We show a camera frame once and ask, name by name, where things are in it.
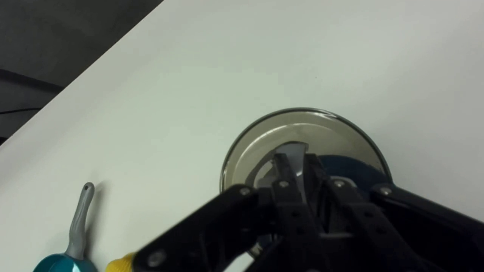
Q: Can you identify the yellow corn toy green husk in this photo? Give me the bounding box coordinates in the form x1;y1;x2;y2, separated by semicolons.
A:
105;253;138;272

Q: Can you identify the teal shallow pan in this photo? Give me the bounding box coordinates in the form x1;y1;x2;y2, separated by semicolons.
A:
34;182;99;272

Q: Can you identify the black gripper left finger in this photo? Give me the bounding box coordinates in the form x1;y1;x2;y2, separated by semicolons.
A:
134;153;317;272

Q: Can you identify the round glass lid grey handle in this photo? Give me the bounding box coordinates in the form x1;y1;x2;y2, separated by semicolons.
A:
220;106;395;197

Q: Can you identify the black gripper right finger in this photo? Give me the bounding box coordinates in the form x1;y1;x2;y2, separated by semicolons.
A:
305;153;484;272

